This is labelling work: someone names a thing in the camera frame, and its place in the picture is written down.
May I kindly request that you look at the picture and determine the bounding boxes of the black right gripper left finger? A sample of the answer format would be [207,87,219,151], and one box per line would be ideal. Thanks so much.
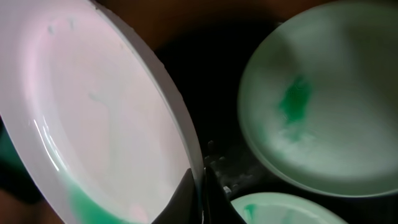
[152,169,199,224]

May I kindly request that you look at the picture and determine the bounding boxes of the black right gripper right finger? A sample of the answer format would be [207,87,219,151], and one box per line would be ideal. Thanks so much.
[203,167,246,224]

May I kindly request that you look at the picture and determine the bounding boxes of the black round tray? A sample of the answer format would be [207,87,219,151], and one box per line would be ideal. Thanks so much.
[155,19,397,223]

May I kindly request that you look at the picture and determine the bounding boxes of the white plate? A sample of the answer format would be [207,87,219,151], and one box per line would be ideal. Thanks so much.
[1,0,203,223]

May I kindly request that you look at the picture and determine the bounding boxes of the mint green plate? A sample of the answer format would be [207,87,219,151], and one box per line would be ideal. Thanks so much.
[231,192,346,224]
[238,1,397,197]

